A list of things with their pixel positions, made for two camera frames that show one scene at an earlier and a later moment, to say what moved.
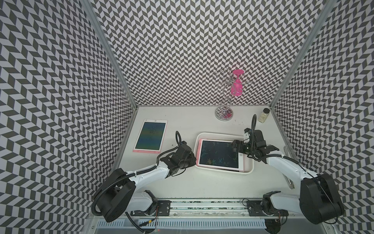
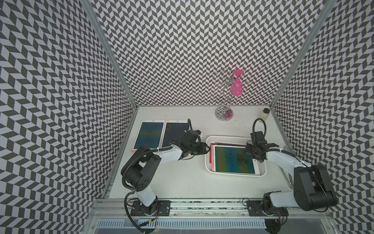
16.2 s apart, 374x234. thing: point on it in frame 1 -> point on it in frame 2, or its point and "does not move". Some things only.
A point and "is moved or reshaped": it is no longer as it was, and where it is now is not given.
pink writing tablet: [219, 154] -> [172, 129]
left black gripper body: [190, 162] -> [197, 149]
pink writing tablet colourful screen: [151, 137] does not move
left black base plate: [162, 209] does not move
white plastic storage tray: [249, 165] is moved or reshaped
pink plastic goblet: [236, 88] does not move
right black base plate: [254, 209] does not move
